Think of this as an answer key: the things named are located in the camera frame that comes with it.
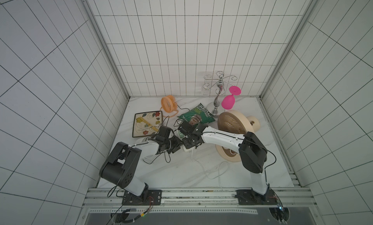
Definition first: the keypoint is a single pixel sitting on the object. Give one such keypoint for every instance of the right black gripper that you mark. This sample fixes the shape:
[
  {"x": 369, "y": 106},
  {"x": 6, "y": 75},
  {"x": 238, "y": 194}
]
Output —
[{"x": 188, "y": 138}]

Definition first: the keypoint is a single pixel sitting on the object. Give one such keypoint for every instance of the green chip bag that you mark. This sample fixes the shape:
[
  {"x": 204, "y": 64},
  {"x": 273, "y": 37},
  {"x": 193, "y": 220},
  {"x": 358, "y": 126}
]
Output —
[{"x": 197, "y": 115}]

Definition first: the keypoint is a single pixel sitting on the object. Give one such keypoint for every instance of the white power strip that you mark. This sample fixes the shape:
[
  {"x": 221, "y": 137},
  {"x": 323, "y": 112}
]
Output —
[{"x": 181, "y": 136}]

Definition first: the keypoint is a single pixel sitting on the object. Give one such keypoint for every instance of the pink plastic wine glass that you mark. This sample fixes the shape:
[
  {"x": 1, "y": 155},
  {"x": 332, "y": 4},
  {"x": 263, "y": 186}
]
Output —
[{"x": 229, "y": 101}]

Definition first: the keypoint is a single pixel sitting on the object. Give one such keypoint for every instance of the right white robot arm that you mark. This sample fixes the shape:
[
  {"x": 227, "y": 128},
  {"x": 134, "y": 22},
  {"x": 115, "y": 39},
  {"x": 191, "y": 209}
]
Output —
[{"x": 251, "y": 150}]

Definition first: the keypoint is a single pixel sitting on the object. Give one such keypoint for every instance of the small orange desk fan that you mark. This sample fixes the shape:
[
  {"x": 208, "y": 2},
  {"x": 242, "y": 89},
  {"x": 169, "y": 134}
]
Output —
[{"x": 169, "y": 105}]

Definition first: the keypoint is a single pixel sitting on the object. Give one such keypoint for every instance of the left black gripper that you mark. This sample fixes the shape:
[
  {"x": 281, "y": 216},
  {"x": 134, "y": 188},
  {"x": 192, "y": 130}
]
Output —
[{"x": 177, "y": 144}]

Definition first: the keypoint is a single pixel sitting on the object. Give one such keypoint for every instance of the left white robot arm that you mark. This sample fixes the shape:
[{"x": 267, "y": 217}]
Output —
[{"x": 120, "y": 166}]

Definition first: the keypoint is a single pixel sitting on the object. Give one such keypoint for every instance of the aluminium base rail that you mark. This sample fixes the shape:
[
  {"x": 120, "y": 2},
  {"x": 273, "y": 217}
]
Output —
[{"x": 198, "y": 200}]

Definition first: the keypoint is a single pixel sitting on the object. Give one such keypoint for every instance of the large beige desk fan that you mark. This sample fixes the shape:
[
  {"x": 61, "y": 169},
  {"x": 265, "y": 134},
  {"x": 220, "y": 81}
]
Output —
[{"x": 235, "y": 122}]

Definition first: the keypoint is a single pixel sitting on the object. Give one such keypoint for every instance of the silver glass holder stand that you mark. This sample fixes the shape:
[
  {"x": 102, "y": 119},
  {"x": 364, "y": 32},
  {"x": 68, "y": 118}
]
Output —
[{"x": 219, "y": 83}]

